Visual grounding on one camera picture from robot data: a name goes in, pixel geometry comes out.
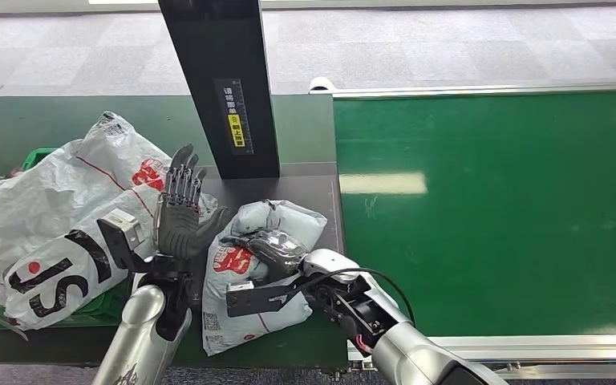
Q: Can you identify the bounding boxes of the white bag black letters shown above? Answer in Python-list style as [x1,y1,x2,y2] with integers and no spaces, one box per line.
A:
[0,183,161,334]

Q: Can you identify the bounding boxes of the black machine post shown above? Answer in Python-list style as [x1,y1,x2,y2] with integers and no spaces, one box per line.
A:
[157,0,282,181]

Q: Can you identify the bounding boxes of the small white courier bag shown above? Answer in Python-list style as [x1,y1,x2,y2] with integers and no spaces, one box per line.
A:
[201,199,329,358]

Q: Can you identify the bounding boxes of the yellow label sticker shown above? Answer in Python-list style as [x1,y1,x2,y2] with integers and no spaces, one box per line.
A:
[226,113,247,148]

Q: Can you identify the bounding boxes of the green conveyor belt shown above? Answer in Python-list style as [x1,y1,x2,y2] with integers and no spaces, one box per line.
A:
[333,90,616,338]

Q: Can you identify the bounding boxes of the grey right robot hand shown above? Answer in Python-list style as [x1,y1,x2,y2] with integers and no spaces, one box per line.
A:
[220,229,310,284]

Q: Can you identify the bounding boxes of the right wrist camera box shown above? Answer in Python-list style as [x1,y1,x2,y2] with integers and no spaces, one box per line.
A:
[225,276,310,318]

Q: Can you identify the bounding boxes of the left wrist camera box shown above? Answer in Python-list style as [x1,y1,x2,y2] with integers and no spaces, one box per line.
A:
[96,208,152,273]

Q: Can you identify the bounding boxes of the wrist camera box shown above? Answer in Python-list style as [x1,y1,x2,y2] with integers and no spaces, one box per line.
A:
[96,208,152,273]
[225,276,310,318]

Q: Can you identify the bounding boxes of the large white bag red print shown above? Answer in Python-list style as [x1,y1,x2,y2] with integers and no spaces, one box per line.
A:
[0,110,220,278]

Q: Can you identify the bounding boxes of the grey scale platform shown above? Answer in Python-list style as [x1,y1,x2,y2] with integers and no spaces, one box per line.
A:
[188,161,347,310]

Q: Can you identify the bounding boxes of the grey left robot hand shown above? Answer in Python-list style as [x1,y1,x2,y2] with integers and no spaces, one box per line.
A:
[152,143,237,262]

